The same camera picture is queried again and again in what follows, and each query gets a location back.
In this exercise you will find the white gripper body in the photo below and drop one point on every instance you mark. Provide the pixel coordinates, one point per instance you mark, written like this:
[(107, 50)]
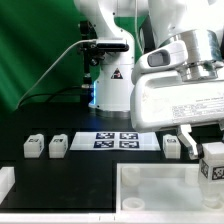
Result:
[(162, 100)]

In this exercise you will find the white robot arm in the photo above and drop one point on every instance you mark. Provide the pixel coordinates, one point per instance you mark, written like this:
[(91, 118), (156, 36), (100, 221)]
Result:
[(148, 25)]

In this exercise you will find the black camera on stand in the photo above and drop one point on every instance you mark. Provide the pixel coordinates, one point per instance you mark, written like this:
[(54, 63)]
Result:
[(94, 51)]

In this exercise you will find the white square table top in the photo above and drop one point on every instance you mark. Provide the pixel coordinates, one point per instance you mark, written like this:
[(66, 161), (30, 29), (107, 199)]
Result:
[(162, 194)]

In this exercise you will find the green backdrop curtain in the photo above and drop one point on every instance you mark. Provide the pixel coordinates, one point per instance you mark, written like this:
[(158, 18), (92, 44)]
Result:
[(33, 33)]

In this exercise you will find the white sheet with markers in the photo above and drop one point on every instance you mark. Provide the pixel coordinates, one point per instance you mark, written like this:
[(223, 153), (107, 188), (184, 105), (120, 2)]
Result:
[(131, 141)]

